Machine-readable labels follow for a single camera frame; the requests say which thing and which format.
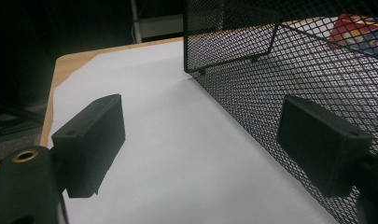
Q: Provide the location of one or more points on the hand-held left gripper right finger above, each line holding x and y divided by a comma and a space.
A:
323, 140

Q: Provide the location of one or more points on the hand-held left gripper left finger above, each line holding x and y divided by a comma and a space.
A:
90, 146

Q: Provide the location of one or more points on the white table mat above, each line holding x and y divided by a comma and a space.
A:
177, 140

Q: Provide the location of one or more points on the red blue yellow packet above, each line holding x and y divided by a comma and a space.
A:
357, 31

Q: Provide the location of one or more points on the metal stand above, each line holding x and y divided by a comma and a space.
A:
152, 26

